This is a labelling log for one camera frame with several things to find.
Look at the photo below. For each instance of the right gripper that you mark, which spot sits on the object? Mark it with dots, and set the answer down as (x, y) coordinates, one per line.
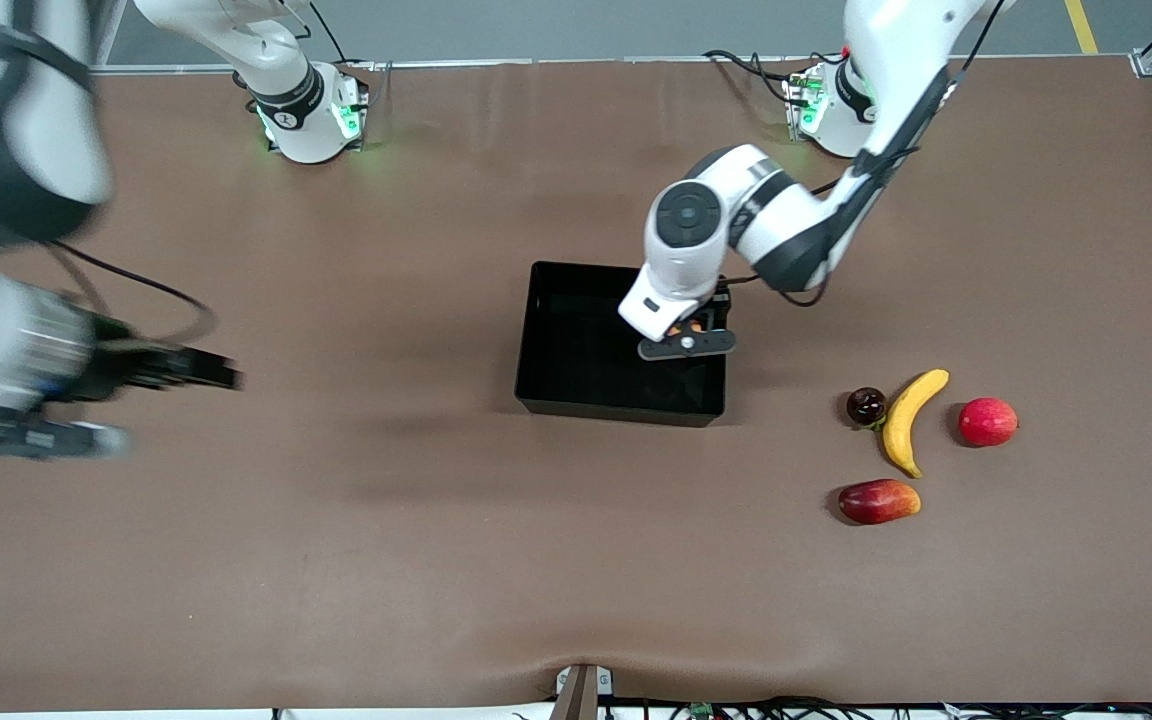
(124, 366)

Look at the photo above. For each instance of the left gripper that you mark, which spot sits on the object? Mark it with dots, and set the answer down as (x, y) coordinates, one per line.
(719, 312)

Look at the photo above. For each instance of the red yellow apple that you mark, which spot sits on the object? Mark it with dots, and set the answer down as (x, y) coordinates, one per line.
(699, 324)

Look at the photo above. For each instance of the black plastic box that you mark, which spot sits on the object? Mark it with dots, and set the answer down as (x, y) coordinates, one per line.
(586, 350)

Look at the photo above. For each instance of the yellow banana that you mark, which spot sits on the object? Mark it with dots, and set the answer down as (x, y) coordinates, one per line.
(901, 425)

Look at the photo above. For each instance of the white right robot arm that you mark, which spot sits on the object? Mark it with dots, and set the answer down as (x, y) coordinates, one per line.
(306, 120)

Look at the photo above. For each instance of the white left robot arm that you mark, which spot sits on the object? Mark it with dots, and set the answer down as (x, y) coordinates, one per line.
(786, 215)

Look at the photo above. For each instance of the plain red apple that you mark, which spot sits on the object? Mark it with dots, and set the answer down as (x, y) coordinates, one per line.
(988, 422)

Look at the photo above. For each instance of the dark purple mangosteen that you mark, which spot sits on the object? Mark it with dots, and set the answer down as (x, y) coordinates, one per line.
(866, 405)

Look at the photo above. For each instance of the red yellow mango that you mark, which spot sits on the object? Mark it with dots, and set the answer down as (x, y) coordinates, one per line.
(878, 502)

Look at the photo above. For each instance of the brown table mat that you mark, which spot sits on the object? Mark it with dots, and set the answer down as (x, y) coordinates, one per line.
(576, 550)

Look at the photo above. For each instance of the small green circuit board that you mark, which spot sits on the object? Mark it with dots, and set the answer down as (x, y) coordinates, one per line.
(702, 711)

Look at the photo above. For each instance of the yellow floor tape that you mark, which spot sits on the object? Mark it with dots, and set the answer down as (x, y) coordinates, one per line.
(1082, 25)

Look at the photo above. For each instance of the grey front camera mount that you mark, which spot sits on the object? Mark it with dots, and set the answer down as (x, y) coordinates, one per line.
(578, 695)

